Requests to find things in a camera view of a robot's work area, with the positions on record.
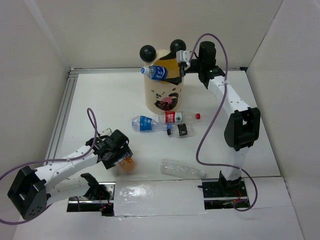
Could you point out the aluminium frame rail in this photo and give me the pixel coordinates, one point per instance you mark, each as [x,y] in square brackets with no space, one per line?
[62,116]

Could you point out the orange juice bottle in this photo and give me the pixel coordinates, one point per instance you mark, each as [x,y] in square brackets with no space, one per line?
[128,165]

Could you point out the red label clear bottle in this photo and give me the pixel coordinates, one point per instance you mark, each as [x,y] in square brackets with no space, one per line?
[178,117]

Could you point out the blue label white cap bottle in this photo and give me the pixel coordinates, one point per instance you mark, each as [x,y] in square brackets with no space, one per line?
[155,72]

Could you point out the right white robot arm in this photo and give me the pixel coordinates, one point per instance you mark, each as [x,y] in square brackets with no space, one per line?
[243,125]

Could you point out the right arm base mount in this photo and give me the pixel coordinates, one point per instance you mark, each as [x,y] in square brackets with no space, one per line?
[219,194]

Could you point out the cream bin with black ears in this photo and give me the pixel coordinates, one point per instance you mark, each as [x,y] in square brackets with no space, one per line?
[162,96]

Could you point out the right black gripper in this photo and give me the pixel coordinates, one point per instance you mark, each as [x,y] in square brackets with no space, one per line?
[176,80]

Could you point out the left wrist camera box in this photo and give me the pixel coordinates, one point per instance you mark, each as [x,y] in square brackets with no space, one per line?
[106,132]

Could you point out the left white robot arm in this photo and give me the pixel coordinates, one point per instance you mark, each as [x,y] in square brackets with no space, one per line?
[33,190]

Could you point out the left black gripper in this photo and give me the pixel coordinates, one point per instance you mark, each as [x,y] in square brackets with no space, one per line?
[125,152]

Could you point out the clear unlabelled plastic bottle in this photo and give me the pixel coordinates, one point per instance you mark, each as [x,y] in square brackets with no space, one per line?
[180,170]

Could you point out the black label black cap bottle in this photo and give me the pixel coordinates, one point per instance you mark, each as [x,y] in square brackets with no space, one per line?
[182,130]

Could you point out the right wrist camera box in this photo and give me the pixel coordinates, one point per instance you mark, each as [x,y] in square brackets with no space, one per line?
[183,56]

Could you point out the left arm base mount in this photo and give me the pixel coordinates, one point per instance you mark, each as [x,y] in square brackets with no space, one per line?
[99,198]

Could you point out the blue label crushed bottle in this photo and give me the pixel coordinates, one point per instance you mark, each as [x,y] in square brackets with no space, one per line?
[144,124]

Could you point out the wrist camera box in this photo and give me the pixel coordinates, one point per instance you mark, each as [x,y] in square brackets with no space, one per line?
[106,132]
[183,56]

